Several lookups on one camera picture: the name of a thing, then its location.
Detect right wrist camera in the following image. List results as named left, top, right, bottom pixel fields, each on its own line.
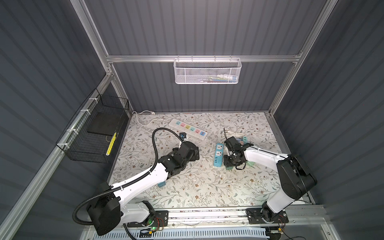
left=224, top=137, right=240, bottom=148

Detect black wire mesh basket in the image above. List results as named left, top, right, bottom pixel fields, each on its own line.
left=57, top=91, right=130, bottom=164

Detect white power strip cord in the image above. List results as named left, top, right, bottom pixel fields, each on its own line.
left=132, top=110, right=171, bottom=126

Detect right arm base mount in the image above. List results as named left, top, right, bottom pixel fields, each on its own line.
left=245, top=208, right=289, bottom=224

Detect items in white basket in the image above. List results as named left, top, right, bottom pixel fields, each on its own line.
left=198, top=74, right=238, bottom=84

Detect teal power strip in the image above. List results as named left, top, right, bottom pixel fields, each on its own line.
left=214, top=144, right=224, bottom=168

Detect black foam pad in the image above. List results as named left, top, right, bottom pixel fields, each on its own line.
left=87, top=113, right=121, bottom=137

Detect black corrugated cable conduit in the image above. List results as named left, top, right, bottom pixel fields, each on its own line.
left=71, top=127, right=184, bottom=240

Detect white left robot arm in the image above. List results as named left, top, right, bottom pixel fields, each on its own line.
left=87, top=141, right=200, bottom=236

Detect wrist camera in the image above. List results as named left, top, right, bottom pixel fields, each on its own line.
left=179, top=132, right=188, bottom=141
left=224, top=137, right=240, bottom=148

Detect white multicolour power strip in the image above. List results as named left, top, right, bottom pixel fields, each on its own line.
left=169, top=119, right=208, bottom=141

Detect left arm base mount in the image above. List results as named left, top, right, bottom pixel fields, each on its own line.
left=127, top=211, right=169, bottom=228

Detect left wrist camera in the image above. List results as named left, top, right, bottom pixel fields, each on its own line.
left=179, top=132, right=188, bottom=141

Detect white wire mesh basket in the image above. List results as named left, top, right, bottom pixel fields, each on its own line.
left=173, top=58, right=242, bottom=85

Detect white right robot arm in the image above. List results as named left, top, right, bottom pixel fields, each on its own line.
left=224, top=137, right=318, bottom=223

